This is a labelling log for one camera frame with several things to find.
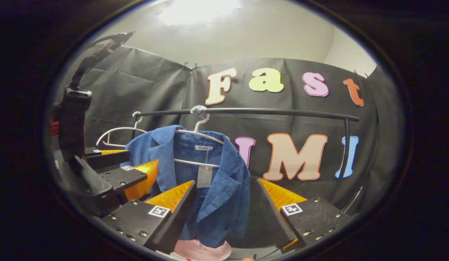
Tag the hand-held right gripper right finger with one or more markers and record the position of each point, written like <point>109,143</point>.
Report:
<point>273,217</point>

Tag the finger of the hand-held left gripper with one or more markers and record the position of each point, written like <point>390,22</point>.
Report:
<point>123,177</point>
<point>108,159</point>

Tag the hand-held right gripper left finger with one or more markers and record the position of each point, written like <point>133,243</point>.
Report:
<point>173,232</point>

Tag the pink laundry hamper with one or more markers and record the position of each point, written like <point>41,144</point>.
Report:
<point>202,252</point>

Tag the white plastic hanger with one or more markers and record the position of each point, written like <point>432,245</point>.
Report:
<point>119,128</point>

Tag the white hanger with taped hook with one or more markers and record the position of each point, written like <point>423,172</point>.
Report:
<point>200,111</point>

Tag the black metal clothes rack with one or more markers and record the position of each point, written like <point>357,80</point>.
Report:
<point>282,112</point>

